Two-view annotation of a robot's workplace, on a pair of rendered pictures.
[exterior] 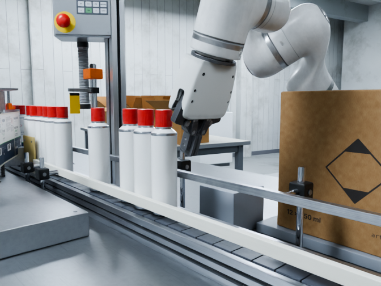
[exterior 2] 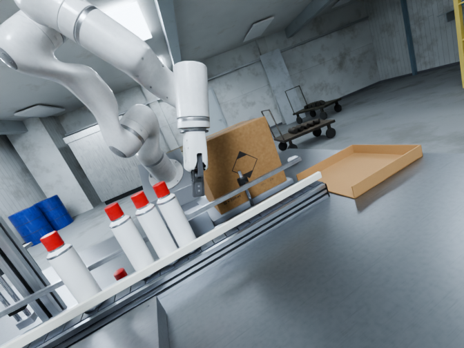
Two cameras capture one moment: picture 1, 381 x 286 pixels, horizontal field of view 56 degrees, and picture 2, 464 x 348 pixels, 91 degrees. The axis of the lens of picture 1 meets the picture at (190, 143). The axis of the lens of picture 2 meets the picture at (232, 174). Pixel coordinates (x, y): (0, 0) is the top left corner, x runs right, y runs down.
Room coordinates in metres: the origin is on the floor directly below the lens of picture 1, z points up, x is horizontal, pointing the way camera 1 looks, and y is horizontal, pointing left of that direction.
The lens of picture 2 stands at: (0.28, 0.49, 1.18)
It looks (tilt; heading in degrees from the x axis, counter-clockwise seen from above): 15 degrees down; 296
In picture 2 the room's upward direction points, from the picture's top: 22 degrees counter-clockwise
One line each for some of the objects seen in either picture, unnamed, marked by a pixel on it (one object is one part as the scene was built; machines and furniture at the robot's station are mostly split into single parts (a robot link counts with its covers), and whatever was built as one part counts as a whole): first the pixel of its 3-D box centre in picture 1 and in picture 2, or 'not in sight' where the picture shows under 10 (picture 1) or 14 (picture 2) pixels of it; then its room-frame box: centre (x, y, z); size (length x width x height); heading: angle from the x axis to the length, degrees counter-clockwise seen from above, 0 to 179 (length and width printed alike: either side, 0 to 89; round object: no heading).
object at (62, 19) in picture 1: (63, 21); not in sight; (1.05, 0.36, 1.32); 0.04 x 0.03 x 0.04; 97
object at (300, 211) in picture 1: (293, 218); (250, 193); (0.56, -0.17, 0.91); 0.07 x 0.03 x 0.17; 132
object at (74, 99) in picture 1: (74, 103); not in sight; (1.03, 0.33, 1.09); 0.03 x 0.01 x 0.06; 132
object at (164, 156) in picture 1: (164, 162); (175, 217); (0.70, 0.05, 0.98); 0.05 x 0.05 x 0.20
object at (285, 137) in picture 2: not in sight; (298, 123); (0.80, -4.22, 0.48); 1.16 x 0.67 x 0.95; 31
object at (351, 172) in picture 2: not in sight; (353, 166); (0.24, -0.36, 0.85); 0.30 x 0.26 x 0.04; 42
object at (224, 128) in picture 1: (208, 126); not in sight; (6.14, -0.31, 0.66); 0.66 x 0.59 x 1.31; 121
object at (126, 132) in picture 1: (131, 155); (130, 240); (0.79, 0.13, 0.98); 0.05 x 0.05 x 0.20
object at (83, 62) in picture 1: (84, 76); not in sight; (1.17, 0.34, 1.18); 0.04 x 0.04 x 0.21
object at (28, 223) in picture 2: not in sight; (43, 218); (7.33, -2.63, 0.44); 1.23 x 0.73 x 0.87; 119
